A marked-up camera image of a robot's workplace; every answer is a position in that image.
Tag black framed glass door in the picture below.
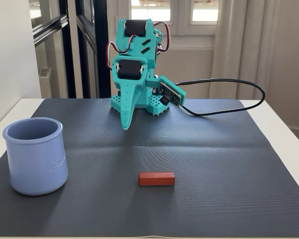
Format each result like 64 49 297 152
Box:
28 0 112 99

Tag teal gripper black servo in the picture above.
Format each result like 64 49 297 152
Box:
111 56 151 131

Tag blue ceramic pot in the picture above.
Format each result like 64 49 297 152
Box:
2 117 69 196

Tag dark grey mat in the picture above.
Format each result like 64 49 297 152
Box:
0 98 299 237

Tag wrist camera board teal mount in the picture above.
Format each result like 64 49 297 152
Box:
146 76 187 108

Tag beige curtain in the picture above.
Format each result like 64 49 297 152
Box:
209 0 275 100

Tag black camera cable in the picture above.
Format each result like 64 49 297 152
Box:
173 79 266 117

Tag red black white servo wire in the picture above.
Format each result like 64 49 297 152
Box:
106 34 137 70
153 21 170 54

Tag red wooden block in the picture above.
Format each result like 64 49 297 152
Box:
138 171 175 187

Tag teal robot base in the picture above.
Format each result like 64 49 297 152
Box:
111 92 170 117

